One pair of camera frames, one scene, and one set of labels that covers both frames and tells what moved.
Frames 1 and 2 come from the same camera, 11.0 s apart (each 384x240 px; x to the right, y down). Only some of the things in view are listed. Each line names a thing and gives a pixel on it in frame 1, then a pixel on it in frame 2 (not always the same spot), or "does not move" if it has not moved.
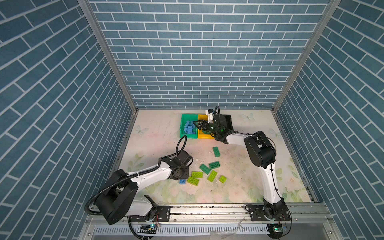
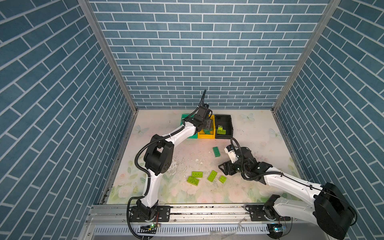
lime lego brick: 212,176 does not move
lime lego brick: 197,174 does not move
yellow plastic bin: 200,135 does not move
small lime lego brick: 222,179 does not move
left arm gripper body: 184,172 → 206,123
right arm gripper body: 210,128 → 235,166
